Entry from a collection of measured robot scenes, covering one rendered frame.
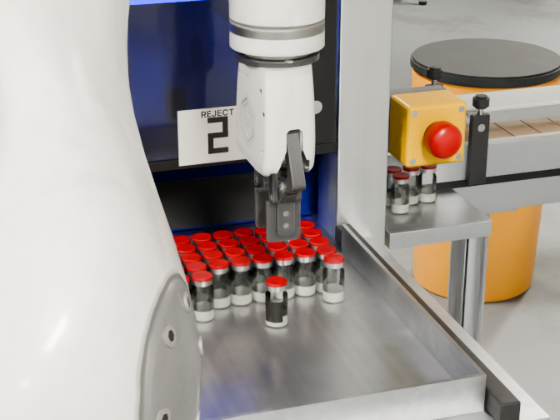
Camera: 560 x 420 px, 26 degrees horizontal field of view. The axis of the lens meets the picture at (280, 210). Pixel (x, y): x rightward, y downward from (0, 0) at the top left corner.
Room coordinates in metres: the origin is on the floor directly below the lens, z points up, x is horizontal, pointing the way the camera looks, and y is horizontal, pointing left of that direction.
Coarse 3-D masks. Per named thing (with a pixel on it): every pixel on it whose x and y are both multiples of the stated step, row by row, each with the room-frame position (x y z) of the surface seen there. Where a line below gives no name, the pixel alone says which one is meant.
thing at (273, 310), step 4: (268, 304) 1.04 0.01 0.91; (272, 304) 1.04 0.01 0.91; (276, 304) 1.03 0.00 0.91; (280, 304) 1.04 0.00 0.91; (268, 308) 1.04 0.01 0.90; (272, 308) 1.04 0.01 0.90; (276, 308) 1.03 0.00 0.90; (280, 308) 1.04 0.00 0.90; (268, 312) 1.04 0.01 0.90; (272, 312) 1.03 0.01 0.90; (276, 312) 1.03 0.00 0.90; (280, 312) 1.04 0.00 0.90; (268, 316) 1.04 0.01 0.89; (272, 316) 1.04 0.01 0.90; (276, 316) 1.03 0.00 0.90; (280, 316) 1.04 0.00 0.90; (268, 320) 1.04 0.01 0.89; (272, 320) 1.04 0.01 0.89; (276, 320) 1.03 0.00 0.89; (280, 320) 1.04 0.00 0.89
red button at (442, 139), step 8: (432, 128) 1.26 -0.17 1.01; (440, 128) 1.25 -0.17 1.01; (448, 128) 1.25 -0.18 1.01; (456, 128) 1.26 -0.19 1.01; (432, 136) 1.25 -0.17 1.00; (440, 136) 1.25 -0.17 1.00; (448, 136) 1.25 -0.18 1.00; (456, 136) 1.25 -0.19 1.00; (424, 144) 1.26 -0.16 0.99; (432, 144) 1.25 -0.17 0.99; (440, 144) 1.25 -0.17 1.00; (448, 144) 1.25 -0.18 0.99; (456, 144) 1.25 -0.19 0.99; (432, 152) 1.25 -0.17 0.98; (440, 152) 1.25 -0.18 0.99; (448, 152) 1.25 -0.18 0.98; (456, 152) 1.26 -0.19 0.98
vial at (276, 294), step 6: (270, 288) 1.04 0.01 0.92; (276, 288) 1.04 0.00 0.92; (282, 288) 1.04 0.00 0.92; (270, 294) 1.04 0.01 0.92; (276, 294) 1.04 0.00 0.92; (282, 294) 1.04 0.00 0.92; (270, 300) 1.04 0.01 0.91; (276, 300) 1.03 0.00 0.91; (282, 300) 1.04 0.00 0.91; (282, 306) 1.04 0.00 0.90; (282, 312) 1.04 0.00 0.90; (282, 318) 1.04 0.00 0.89; (270, 324) 1.04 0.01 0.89; (276, 324) 1.03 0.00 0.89; (282, 324) 1.04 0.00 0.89
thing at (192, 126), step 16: (192, 112) 1.20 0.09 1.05; (208, 112) 1.20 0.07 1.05; (224, 112) 1.21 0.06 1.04; (192, 128) 1.20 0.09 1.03; (208, 128) 1.20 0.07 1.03; (192, 144) 1.20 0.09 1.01; (224, 144) 1.21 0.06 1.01; (192, 160) 1.20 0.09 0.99; (208, 160) 1.20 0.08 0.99; (224, 160) 1.21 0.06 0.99
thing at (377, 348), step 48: (384, 288) 1.09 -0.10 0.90; (240, 336) 1.02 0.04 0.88; (288, 336) 1.02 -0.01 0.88; (336, 336) 1.02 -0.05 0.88; (384, 336) 1.02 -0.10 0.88; (432, 336) 0.98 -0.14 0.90; (240, 384) 0.93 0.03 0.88; (288, 384) 0.93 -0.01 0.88; (336, 384) 0.93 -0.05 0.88; (384, 384) 0.93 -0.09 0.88; (432, 384) 0.87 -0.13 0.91; (480, 384) 0.89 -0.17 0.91
